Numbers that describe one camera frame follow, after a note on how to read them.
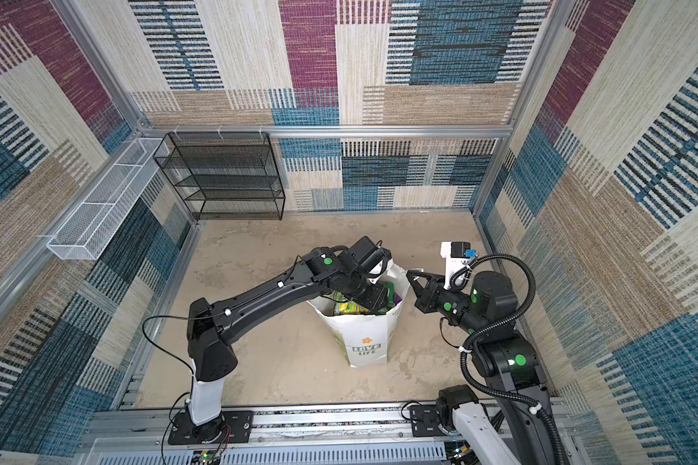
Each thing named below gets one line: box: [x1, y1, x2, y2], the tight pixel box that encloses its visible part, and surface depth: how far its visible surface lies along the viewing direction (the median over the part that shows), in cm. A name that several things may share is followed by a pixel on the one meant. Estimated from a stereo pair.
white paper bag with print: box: [306, 261, 411, 369], surface depth 73 cm
